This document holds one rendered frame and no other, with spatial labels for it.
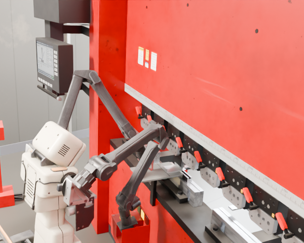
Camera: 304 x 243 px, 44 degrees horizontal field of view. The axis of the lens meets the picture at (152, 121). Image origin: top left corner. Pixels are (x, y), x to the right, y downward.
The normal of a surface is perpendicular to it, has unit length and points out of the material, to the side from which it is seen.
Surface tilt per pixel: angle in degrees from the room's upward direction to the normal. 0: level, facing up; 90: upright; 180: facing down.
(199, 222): 0
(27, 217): 0
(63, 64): 90
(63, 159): 90
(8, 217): 0
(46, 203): 90
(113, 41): 90
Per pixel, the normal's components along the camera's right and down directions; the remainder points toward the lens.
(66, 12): 0.59, 0.29
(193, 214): 0.06, -0.94
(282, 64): -0.91, 0.09
